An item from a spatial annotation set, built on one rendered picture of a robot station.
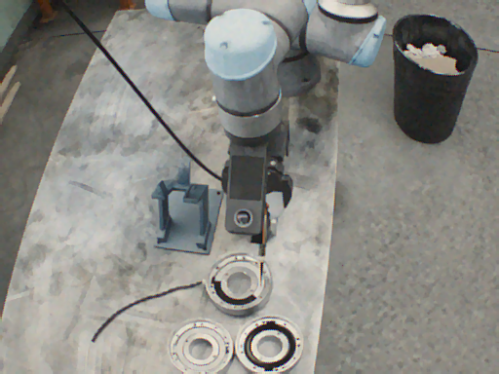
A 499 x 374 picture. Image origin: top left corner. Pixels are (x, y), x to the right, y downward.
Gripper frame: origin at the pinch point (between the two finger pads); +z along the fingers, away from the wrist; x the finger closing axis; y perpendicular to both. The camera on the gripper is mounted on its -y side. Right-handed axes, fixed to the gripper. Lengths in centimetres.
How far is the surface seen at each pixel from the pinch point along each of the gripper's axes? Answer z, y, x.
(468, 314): 93, 22, -60
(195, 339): 10.4, -17.9, 8.3
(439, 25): 55, 120, -44
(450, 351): 93, 9, -54
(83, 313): 13.1, -17.0, 30.4
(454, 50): 62, 115, -50
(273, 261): 13.2, -0.8, -1.0
